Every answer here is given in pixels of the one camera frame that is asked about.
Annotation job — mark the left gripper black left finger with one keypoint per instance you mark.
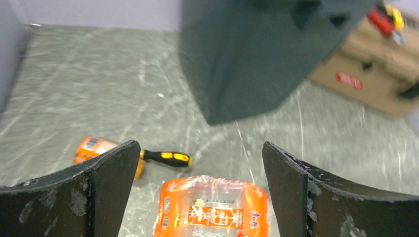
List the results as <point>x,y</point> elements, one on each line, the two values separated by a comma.
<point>84,200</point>

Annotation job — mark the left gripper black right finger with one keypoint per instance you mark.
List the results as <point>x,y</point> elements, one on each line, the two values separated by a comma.
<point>311,202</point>

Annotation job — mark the tan plastic toolbox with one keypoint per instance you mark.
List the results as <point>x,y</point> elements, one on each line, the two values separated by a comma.
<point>373,69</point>

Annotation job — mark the red-handled adjustable wrench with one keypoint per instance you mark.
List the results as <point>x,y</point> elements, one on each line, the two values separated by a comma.
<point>385,25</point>

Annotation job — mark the yellow black screwdriver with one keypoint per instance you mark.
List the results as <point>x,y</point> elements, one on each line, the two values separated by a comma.
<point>396,16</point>

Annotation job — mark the orange drink bottle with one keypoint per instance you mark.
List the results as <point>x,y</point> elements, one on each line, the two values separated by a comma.
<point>92,146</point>

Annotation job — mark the orange-label bottle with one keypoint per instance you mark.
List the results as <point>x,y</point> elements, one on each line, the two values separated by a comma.
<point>206,206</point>

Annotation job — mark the dark green trash bin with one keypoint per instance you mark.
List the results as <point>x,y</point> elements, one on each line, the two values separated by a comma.
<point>243,58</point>

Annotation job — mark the small screwdriver on table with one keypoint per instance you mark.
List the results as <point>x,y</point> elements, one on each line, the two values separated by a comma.
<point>173,159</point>

